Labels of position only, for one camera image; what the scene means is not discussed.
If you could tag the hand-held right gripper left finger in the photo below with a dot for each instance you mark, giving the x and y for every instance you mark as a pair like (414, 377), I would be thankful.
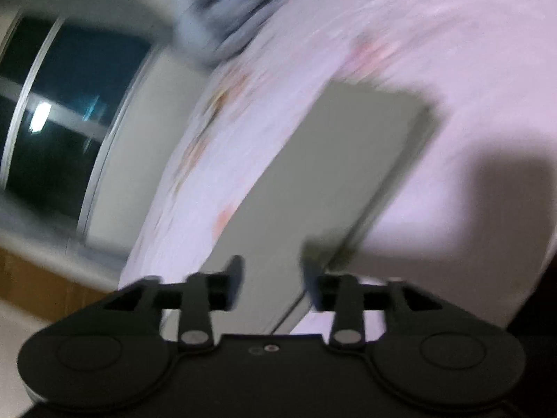
(235, 281)

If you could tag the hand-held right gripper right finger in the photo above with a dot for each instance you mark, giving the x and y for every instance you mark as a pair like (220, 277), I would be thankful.
(311, 285)

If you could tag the grey pants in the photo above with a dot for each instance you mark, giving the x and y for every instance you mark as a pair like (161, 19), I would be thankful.
(313, 174)

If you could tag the brown wooden door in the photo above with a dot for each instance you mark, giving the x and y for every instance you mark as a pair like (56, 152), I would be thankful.
(43, 281)

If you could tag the rolled blue quilt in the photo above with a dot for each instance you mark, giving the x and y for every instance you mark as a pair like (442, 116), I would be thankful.
(226, 17)

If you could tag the bed with pink floral sheet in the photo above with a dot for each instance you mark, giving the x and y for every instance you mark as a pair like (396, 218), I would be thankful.
(435, 30)

